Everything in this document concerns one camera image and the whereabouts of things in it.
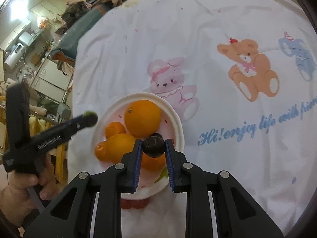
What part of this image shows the teal orange pillow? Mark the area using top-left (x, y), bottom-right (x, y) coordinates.
top-left (50, 2), bottom-right (112, 66)

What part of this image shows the green lime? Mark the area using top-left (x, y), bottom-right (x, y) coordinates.
top-left (83, 111), bottom-right (98, 127)

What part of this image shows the white pink plate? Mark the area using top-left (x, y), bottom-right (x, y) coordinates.
top-left (91, 92), bottom-right (185, 200)

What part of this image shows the pile of clothes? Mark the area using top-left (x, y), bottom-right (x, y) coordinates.
top-left (55, 0), bottom-right (127, 36)

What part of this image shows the large orange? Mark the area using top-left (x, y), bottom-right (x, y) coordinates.
top-left (105, 134), bottom-right (136, 164)
top-left (124, 100), bottom-right (162, 138)

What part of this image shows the white cartoon print sheet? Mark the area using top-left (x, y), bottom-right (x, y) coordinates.
top-left (73, 0), bottom-right (316, 234)

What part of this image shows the left hand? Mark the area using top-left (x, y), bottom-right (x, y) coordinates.
top-left (1, 154), bottom-right (59, 227)

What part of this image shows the small mandarin orange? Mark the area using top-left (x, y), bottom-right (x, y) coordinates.
top-left (141, 153), bottom-right (166, 172)

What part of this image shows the dark plum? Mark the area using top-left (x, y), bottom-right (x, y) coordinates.
top-left (141, 136), bottom-right (166, 158)

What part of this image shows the white kitchen cabinet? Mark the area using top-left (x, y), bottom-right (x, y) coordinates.
top-left (31, 58), bottom-right (72, 102)

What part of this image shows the red cherry tomato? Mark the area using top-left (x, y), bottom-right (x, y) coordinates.
top-left (120, 198), bottom-right (150, 209)

